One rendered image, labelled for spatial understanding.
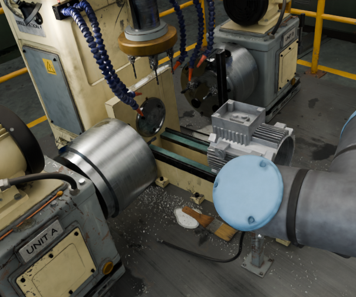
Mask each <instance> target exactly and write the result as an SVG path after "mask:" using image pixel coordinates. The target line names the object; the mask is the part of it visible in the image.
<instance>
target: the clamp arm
mask: <svg viewBox="0 0 356 297"><path fill-rule="evenodd" d="M215 60H216V74H217V91H218V99H217V101H218V103H219V108H221V106H222V105H224V103H226V102H227V101H228V92H227V80H226V57H225V50H224V49H220V50H218V51H216V52H215Z"/></svg>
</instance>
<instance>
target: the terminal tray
mask: <svg viewBox="0 0 356 297"><path fill-rule="evenodd" d="M230 101H231V103H230ZM258 109H261V110H258ZM265 110H266V109H265V108H262V107H257V106H254V105H250V104H245V103H241V102H238V101H233V100H228V101H227V102H226V103H224V105H222V106H221V108H220V109H218V110H217V111H216V112H215V113H214V114H213V115H212V127H213V133H214V134H217V135H218V136H219V138H220V137H221V138H222V139H224V138H225V140H229V141H233V143H235V142H237V144H239V143H240V145H241V146H242V145H243V144H244V145H245V147H246V146H249V144H250V142H251V136H252V134H254V131H256V129H257V128H259V126H260V125H262V124H263V123H265ZM216 114H218V115H216ZM246 122H248V124H246Z"/></svg>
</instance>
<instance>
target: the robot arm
mask: <svg viewBox="0 0 356 297"><path fill-rule="evenodd" d="M213 202H214V205H215V208H216V211H217V212H218V214H219V216H220V217H221V218H222V219H223V220H224V221H225V222H226V223H228V224H229V225H230V226H232V227H233V228H235V229H237V230H241V231H249V232H253V233H257V237H258V238H260V239H263V237H264V236H268V237H273V238H277V239H282V240H287V241H290V242H291V245H293V246H296V247H298V248H300V249H301V248H303V247H304V246H305V245H306V246H310V247H314V248H318V249H323V250H327V251H330V252H332V253H334V254H337V255H339V256H341V257H343V258H346V259H348V258H350V257H355V258H356V111H355V112H354V113H353V114H352V115H351V117H350V118H349V119H348V121H347V122H346V123H345V125H344V127H343V129H342V132H341V135H340V141H339V144H338V147H337V150H336V152H335V155H334V158H333V160H332V163H331V165H330V167H329V169H328V172H327V171H319V170H309V169H303V168H298V167H289V166H281V165H277V164H274V163H273V162H271V161H270V160H269V159H267V158H265V157H261V156H256V155H243V156H239V157H236V158H234V159H232V160H231V161H229V162H228V163H226V164H225V165H224V166H223V167H222V169H221V170H220V172H219V173H218V175H217V176H216V179H215V182H214V185H213Z"/></svg>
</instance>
